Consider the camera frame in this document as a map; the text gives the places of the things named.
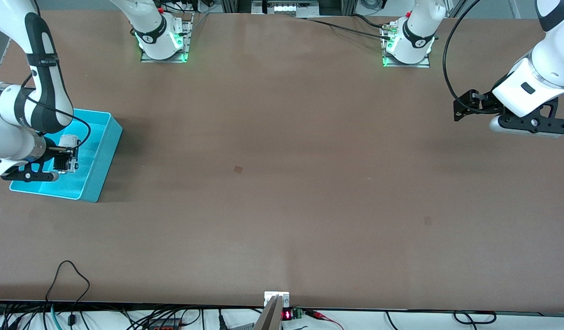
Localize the red clip lead wires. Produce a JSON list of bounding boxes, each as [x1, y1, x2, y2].
[[304, 309, 345, 330]]

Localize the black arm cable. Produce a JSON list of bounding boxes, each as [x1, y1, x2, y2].
[[22, 73, 92, 151], [442, 0, 483, 114]]

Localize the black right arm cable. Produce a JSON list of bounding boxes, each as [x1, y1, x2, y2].
[[22, 73, 92, 151]]

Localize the silver camera mount bracket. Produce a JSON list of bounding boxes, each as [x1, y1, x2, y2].
[[253, 291, 291, 330]]

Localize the black power strip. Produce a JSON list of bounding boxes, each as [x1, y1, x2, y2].
[[148, 318, 182, 330]]

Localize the blue plastic storage bin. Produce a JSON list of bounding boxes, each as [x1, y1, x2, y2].
[[9, 109, 123, 203]]

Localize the black coiled cable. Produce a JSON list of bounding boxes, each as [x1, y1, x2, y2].
[[453, 310, 498, 325]]

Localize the short black table cable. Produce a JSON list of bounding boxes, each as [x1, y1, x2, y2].
[[350, 14, 389, 29]]

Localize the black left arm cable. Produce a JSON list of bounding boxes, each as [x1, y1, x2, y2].
[[442, 0, 483, 114]]

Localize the long black table cable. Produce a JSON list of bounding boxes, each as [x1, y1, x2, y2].
[[305, 17, 393, 42]]

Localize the thin black looped cable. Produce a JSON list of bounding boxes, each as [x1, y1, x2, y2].
[[44, 260, 91, 327]]

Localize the aluminium frame rack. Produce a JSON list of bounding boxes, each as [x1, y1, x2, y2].
[[220, 0, 359, 19]]

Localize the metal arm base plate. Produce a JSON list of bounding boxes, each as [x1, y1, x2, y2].
[[382, 23, 431, 68], [140, 13, 194, 63]]

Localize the white jeep toy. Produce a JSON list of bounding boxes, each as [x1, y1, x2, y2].
[[58, 134, 80, 174]]

